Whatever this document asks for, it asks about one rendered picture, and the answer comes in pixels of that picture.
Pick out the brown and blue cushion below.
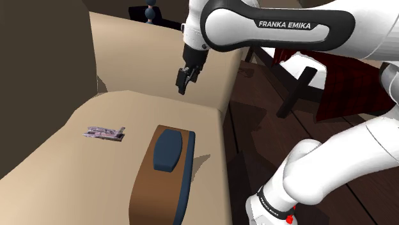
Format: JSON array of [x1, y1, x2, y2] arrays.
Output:
[[128, 124, 196, 225]]

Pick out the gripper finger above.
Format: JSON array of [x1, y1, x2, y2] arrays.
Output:
[[175, 66, 192, 95], [189, 65, 202, 84]]

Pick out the black frame furniture red cloth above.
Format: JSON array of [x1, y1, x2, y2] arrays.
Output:
[[244, 45, 397, 123]]

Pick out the black table with blue beaded lamp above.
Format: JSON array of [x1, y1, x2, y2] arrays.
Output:
[[128, 0, 184, 31]]

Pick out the pinkish grey flat object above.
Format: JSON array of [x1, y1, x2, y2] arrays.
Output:
[[82, 125, 127, 143]]

